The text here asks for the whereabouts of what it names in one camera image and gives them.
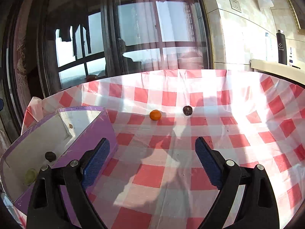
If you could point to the purple cardboard box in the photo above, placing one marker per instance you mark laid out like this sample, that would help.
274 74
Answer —
104 128

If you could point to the red white checked tablecloth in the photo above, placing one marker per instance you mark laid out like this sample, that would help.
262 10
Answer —
166 128

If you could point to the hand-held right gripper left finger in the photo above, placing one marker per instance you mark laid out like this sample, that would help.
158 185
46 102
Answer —
96 164

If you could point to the short dark hanging garment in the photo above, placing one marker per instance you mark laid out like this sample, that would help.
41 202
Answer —
66 33

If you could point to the small dark passion fruit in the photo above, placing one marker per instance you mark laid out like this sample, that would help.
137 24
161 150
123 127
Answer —
187 110

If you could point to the white ledge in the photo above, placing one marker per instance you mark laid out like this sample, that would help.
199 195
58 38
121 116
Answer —
269 65

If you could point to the small tangerine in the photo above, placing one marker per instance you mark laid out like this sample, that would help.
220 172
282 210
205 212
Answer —
155 115

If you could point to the small printed card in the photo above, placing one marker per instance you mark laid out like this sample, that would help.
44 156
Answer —
290 57

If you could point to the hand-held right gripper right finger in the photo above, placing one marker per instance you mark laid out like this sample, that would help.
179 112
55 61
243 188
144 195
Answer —
209 164

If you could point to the yellow pear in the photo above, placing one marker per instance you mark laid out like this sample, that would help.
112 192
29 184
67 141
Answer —
31 176

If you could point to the dark window frame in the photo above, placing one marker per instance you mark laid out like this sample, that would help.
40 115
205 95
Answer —
108 40

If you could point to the large dark round fruit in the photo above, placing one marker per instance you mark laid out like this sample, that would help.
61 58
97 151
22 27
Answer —
50 156

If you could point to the patterned pink curtain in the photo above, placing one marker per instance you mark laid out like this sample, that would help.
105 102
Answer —
21 59

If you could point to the black bottle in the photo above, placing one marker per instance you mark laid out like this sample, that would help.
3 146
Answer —
282 50

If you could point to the white wall socket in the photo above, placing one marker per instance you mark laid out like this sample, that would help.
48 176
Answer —
234 4

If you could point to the gold picture frame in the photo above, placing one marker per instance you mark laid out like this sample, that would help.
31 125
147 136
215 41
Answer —
294 16

